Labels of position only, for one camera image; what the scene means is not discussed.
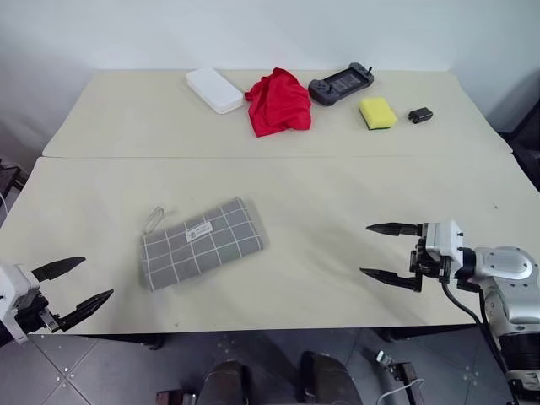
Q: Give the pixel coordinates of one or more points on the dark rounded shape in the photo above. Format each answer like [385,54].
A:
[325,377]
[225,384]

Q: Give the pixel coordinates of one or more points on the yellow green sponge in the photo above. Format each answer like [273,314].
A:
[376,110]

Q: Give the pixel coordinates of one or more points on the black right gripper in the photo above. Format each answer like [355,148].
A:
[426,266]

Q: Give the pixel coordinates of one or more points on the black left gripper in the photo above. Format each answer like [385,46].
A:
[36,318]

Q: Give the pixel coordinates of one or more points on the grey checked pouch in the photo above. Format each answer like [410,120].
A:
[202,246]

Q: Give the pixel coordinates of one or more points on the black table leg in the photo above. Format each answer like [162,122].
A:
[154,341]

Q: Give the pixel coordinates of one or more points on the small black power adapter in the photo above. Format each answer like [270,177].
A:
[420,115]

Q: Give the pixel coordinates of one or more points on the crumpled red cloth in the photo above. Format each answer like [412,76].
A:
[278,105]

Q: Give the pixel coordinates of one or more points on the grey handheld game controller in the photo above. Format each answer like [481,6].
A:
[339,82]

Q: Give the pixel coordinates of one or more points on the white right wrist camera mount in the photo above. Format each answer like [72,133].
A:
[443,238]

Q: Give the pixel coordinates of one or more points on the white rectangular plastic box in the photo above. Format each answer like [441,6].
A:
[215,89]

